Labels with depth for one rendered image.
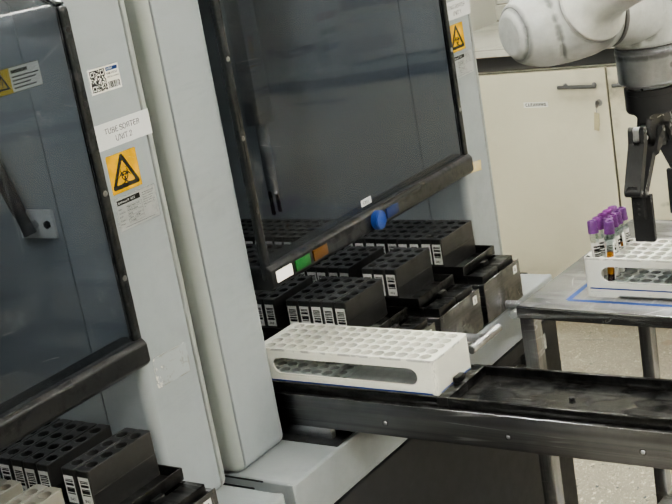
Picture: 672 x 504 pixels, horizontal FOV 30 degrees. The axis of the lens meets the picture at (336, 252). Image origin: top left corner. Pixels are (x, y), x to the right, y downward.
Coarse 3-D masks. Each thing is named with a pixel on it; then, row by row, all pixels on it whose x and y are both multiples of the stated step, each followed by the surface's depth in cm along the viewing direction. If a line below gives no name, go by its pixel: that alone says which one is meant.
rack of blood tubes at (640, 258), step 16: (656, 240) 192; (592, 256) 190; (624, 256) 188; (640, 256) 186; (656, 256) 185; (592, 272) 189; (624, 272) 191; (640, 272) 191; (656, 272) 190; (624, 288) 187; (640, 288) 186; (656, 288) 184
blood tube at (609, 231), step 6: (606, 222) 186; (612, 222) 186; (606, 228) 187; (612, 228) 187; (606, 234) 187; (612, 234) 187; (606, 240) 187; (612, 240) 187; (606, 246) 188; (612, 246) 187; (606, 252) 188; (612, 252) 188; (612, 270) 188; (612, 276) 189
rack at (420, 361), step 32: (288, 352) 178; (320, 352) 174; (352, 352) 173; (384, 352) 170; (416, 352) 170; (448, 352) 168; (352, 384) 173; (384, 384) 170; (416, 384) 167; (448, 384) 168
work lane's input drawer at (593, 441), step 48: (288, 384) 179; (480, 384) 170; (528, 384) 167; (576, 384) 165; (624, 384) 161; (384, 432) 170; (432, 432) 166; (480, 432) 162; (528, 432) 157; (576, 432) 153; (624, 432) 150
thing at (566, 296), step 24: (576, 264) 207; (552, 288) 197; (576, 288) 195; (528, 312) 191; (552, 312) 189; (576, 312) 186; (600, 312) 184; (624, 312) 182; (648, 312) 180; (528, 336) 193; (648, 336) 229; (528, 360) 194; (648, 360) 230; (552, 456) 198; (552, 480) 199
